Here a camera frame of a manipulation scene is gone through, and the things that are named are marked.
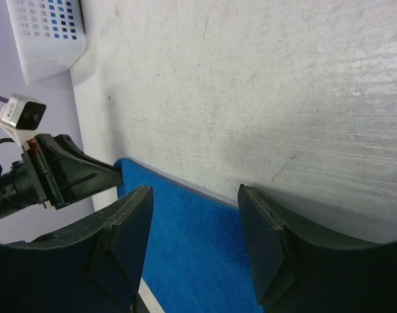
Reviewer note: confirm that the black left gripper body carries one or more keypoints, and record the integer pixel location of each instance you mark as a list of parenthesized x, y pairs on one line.
[(38, 178)]

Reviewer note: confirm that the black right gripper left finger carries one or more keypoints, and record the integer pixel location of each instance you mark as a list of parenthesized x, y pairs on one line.
[(92, 265)]

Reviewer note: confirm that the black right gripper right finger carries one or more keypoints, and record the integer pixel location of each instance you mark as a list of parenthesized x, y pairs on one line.
[(298, 265)]

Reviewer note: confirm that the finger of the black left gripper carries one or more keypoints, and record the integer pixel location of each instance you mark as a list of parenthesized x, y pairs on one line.
[(79, 176)]

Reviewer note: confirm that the blue towel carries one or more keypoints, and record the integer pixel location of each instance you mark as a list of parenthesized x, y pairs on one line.
[(62, 17), (196, 258)]

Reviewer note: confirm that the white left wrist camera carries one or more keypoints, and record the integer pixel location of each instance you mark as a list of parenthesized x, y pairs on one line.
[(20, 118)]

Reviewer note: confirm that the empty white plastic basket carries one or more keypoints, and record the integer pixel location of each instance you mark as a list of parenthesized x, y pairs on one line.
[(40, 55)]

